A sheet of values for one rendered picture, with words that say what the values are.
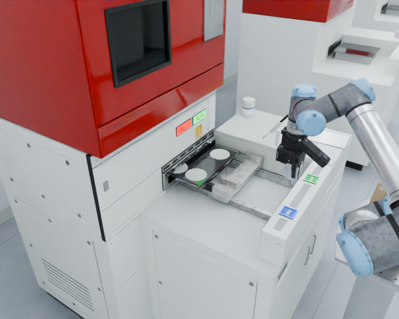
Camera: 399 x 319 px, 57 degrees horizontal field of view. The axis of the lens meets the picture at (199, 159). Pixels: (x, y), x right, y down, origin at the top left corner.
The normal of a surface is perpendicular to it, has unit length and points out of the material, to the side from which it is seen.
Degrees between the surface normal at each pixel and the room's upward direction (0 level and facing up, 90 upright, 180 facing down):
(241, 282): 90
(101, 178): 90
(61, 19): 90
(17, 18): 90
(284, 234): 0
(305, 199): 0
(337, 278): 0
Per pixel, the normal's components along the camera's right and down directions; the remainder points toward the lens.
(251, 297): -0.55, 0.45
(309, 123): -0.04, 0.54
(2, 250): 0.00, -0.84
